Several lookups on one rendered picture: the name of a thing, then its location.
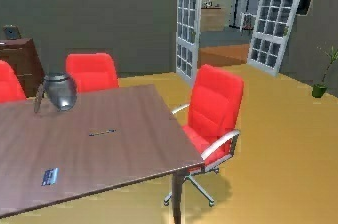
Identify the blue card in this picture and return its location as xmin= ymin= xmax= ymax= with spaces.
xmin=41 ymin=167 xmax=60 ymax=187

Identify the brown wooden table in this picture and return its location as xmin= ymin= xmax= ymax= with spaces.
xmin=0 ymin=83 xmax=206 ymax=224

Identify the brown wooden sideboard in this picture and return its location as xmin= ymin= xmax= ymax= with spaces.
xmin=0 ymin=37 xmax=46 ymax=98

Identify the dark grey kettle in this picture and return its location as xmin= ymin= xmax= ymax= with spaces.
xmin=33 ymin=72 xmax=78 ymax=114

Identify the grey alarm clock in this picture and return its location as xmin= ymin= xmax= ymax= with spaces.
xmin=3 ymin=24 xmax=22 ymax=41

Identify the black framed wall picture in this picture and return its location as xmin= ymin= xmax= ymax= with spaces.
xmin=296 ymin=0 xmax=313 ymax=16

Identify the white glazed door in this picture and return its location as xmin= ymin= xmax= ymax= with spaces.
xmin=175 ymin=0 xmax=202 ymax=88
xmin=246 ymin=0 xmax=301 ymax=77

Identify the green potted house plant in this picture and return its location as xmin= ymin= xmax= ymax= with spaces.
xmin=311 ymin=45 xmax=338 ymax=99

